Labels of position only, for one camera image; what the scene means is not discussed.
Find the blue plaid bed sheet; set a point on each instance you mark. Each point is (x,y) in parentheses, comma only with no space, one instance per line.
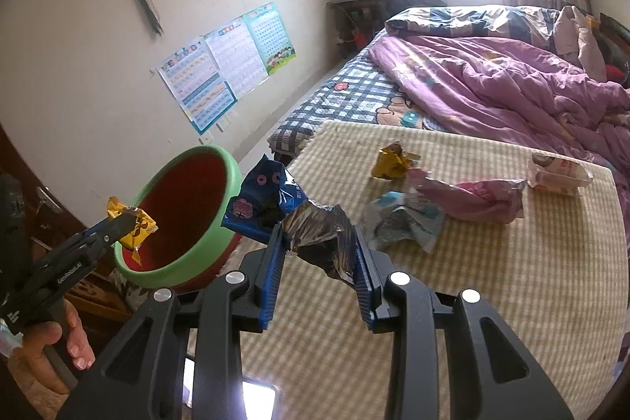
(344,100)

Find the patchwork quilt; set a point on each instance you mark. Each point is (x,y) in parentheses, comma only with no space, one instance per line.
(467,21)

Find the pink and white carton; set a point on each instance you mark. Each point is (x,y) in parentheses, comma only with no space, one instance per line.
(558,174)

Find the blue bordered wall poster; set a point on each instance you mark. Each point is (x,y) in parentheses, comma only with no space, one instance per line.
(197,90)

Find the gold foil wrapper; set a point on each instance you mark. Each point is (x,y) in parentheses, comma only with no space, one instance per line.
(391,162)

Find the person's left hand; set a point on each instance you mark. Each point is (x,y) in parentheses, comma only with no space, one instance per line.
(78,341)

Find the white wall socket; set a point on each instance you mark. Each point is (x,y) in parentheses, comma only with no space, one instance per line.
(205,138)

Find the teal wall poster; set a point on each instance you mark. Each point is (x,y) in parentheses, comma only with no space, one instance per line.
(270,36)

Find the small cluttered desk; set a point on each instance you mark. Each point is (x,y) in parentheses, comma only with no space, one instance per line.
(354,21)

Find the beige checkered mat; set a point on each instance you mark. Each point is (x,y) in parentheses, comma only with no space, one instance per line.
(492,292)

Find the yellow snack wrapper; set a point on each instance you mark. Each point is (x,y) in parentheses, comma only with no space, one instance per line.
(139,228)

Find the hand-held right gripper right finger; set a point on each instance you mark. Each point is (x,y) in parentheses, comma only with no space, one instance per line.
(362,284)

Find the green and red bin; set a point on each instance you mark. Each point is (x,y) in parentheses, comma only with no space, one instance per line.
(182,203)

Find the pink plastic wrapper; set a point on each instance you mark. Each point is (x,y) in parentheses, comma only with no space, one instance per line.
(475,198)

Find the blue snack wrapper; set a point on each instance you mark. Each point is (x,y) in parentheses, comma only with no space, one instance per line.
(266,193)

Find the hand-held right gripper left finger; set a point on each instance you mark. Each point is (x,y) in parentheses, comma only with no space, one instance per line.
(273,275)

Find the wooden chair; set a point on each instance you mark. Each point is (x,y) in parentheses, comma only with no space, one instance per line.
(98,297)

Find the light blue wrapper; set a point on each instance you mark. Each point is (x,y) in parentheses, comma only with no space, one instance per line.
(403,219)

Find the purple duvet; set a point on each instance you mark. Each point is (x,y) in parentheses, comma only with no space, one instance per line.
(492,80)

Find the white wall poster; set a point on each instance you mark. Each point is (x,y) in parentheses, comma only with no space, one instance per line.
(236,56)

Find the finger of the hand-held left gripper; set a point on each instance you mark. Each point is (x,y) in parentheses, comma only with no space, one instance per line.
(83,263)
(106,227)

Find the dark bed headboard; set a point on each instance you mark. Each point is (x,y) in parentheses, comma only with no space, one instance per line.
(617,46)

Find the white clothes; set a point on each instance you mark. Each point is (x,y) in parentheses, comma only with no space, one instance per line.
(581,36)

